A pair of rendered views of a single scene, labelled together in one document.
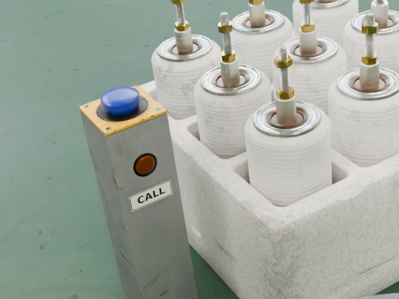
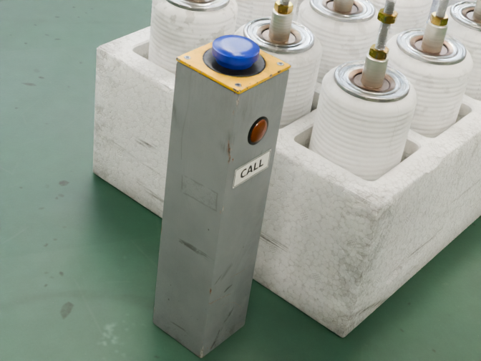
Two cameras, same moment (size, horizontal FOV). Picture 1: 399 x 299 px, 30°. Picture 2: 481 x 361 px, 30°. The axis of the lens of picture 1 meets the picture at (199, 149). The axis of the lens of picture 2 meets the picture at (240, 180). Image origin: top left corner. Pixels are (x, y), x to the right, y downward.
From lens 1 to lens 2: 0.39 m
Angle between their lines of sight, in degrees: 24
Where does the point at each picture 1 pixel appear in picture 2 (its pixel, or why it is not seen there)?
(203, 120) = not seen: hidden behind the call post
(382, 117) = (453, 84)
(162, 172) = (267, 141)
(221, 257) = not seen: hidden behind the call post
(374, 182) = (449, 153)
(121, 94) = (238, 44)
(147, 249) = (230, 234)
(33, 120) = not seen: outside the picture
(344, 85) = (408, 47)
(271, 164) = (363, 132)
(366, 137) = (432, 105)
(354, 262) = (412, 242)
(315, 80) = (358, 41)
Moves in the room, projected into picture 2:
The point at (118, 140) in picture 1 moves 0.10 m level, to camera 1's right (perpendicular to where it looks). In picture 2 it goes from (246, 99) to (351, 85)
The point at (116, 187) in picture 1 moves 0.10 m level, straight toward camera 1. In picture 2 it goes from (228, 157) to (296, 226)
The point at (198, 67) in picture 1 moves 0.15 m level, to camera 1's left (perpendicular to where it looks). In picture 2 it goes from (222, 19) to (88, 31)
